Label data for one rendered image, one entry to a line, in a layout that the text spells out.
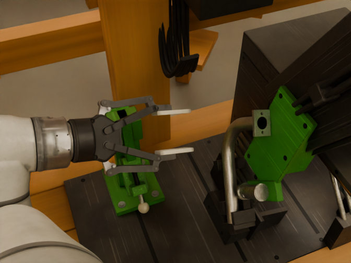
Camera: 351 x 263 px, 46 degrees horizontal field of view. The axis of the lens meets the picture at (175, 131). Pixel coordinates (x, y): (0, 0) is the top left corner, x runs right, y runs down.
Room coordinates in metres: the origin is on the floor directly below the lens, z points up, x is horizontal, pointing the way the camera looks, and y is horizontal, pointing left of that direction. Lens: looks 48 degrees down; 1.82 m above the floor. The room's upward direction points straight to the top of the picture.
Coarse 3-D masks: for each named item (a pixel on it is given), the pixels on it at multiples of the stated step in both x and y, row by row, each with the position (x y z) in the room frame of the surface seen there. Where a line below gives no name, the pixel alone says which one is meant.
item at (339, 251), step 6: (342, 246) 0.45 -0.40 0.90; (348, 246) 0.45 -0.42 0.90; (312, 252) 0.44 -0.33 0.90; (318, 252) 0.44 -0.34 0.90; (324, 252) 0.44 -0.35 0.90; (330, 252) 0.44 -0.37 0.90; (336, 252) 0.44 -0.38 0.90; (342, 252) 0.44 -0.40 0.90; (348, 252) 0.44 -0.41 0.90; (300, 258) 0.42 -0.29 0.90; (306, 258) 0.42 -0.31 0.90; (312, 258) 0.42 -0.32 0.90; (318, 258) 0.42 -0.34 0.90; (324, 258) 0.42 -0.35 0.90; (330, 258) 0.42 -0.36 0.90; (336, 258) 0.42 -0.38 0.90; (342, 258) 0.42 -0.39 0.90; (348, 258) 0.42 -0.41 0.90
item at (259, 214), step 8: (216, 176) 0.65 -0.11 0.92; (256, 208) 0.51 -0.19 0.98; (280, 208) 0.52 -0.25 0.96; (256, 216) 0.49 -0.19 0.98; (264, 216) 0.49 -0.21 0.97; (272, 216) 0.50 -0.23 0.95; (280, 216) 0.51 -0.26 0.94; (256, 224) 0.48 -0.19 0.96; (264, 224) 0.50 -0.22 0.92; (272, 224) 0.51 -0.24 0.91; (256, 232) 0.47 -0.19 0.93; (248, 240) 0.47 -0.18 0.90
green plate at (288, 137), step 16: (288, 96) 0.58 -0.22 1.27; (272, 112) 0.59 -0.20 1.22; (288, 112) 0.56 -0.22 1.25; (272, 128) 0.57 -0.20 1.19; (288, 128) 0.54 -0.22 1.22; (304, 128) 0.52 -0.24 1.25; (256, 144) 0.58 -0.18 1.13; (272, 144) 0.55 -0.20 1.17; (288, 144) 0.52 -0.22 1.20; (304, 144) 0.50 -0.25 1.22; (256, 160) 0.56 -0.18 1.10; (272, 160) 0.53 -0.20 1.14; (288, 160) 0.50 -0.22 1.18; (304, 160) 0.53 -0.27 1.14; (272, 176) 0.51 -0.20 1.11
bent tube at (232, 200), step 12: (240, 120) 0.62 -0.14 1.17; (252, 120) 0.58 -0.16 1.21; (264, 120) 0.59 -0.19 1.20; (228, 132) 0.63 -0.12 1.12; (240, 132) 0.62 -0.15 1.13; (264, 132) 0.56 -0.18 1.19; (228, 144) 0.62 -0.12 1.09; (228, 156) 0.60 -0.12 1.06; (228, 168) 0.58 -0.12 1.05; (228, 180) 0.56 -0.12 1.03; (228, 192) 0.53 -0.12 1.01; (228, 204) 0.51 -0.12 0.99; (228, 216) 0.49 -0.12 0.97
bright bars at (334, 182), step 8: (336, 184) 0.52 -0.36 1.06; (336, 192) 0.51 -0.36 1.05; (344, 192) 0.51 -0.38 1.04; (336, 200) 0.50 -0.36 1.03; (344, 216) 0.47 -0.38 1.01; (336, 224) 0.46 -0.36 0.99; (344, 224) 0.45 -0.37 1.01; (328, 232) 0.47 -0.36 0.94; (336, 232) 0.45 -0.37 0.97; (344, 232) 0.45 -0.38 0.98; (328, 240) 0.46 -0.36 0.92; (336, 240) 0.44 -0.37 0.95; (344, 240) 0.45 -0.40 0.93
